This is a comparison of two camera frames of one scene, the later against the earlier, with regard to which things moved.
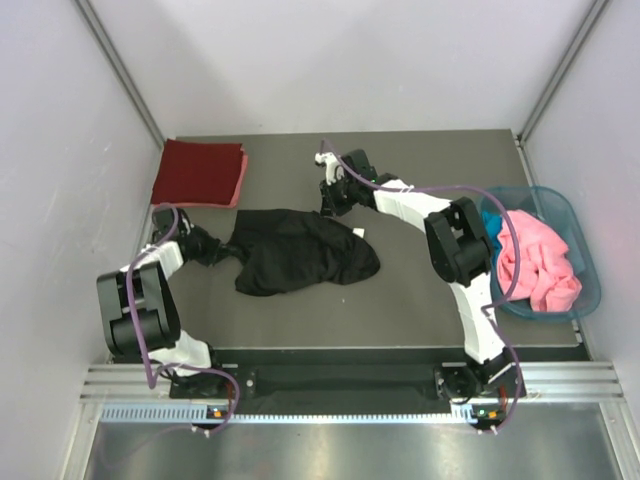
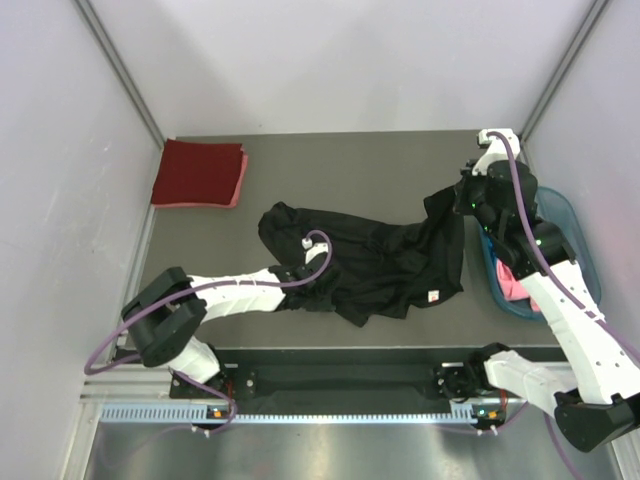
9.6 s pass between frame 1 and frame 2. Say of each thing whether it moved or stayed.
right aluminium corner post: stayed
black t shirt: moved
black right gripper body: moved
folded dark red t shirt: stayed
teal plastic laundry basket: stayed
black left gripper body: moved
